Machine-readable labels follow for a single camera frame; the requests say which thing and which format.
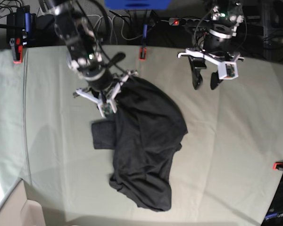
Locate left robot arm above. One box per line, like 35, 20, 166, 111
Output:
177, 0, 245, 90

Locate black power strip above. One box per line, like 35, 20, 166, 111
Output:
168, 17, 210, 27

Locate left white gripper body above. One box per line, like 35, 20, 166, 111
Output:
178, 48, 244, 68

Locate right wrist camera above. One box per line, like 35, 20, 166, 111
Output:
97, 101, 117, 118

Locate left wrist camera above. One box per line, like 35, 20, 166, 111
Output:
217, 61, 239, 80

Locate white cables on floor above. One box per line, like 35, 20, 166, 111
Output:
92, 14, 144, 45

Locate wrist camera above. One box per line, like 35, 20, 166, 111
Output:
97, 101, 117, 118
217, 61, 239, 80

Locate blue plastic bin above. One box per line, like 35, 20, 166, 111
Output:
104, 0, 171, 10

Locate dark grey t-shirt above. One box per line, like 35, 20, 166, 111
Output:
91, 77, 188, 212

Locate red clamp table middle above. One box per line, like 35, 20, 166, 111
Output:
139, 47, 147, 61

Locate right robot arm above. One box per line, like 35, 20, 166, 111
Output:
39, 0, 137, 117

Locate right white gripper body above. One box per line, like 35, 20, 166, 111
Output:
73, 70, 139, 107

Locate beige cardboard box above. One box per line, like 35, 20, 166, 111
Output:
0, 178, 46, 226

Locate red clamp left corner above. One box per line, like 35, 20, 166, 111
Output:
9, 38, 23, 64

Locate light green tablecloth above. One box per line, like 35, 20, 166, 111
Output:
0, 46, 283, 226

